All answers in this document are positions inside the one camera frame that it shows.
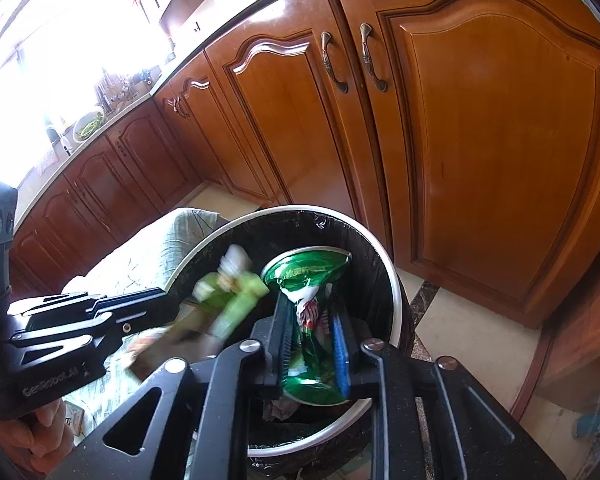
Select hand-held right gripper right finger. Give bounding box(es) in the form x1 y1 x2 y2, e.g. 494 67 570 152
328 310 566 480

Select black bin liner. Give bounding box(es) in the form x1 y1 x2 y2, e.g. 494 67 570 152
177 208 398 441

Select utensil holder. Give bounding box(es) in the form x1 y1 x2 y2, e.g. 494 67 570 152
95 72 118 111

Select kitchen window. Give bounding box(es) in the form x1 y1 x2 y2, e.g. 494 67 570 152
0 0 181 181

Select white bowl with greens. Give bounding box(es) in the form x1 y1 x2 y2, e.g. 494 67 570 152
72 110 106 142

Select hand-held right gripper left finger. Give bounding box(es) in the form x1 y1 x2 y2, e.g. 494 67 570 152
47 292 297 480

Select green drink carton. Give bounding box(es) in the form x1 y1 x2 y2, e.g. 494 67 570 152
127 244 271 383

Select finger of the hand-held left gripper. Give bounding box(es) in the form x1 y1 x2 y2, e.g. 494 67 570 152
10 317 126 366
7 286 183 336

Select crushed green can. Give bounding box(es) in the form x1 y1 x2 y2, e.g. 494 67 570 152
261 252 353 406

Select person's left hand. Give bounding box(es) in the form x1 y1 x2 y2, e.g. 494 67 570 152
0 397 76 480

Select wooden base cabinets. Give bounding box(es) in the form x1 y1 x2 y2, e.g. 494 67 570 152
10 0 600 331

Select small printed box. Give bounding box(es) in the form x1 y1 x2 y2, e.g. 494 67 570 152
62 400 88 436

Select kitchen faucet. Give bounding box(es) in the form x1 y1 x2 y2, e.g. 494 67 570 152
45 125 73 156

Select white rimmed trash bin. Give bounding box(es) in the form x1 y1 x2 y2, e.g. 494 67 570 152
167 203 413 476

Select wooden door frame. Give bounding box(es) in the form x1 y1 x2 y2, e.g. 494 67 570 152
510 255 600 411

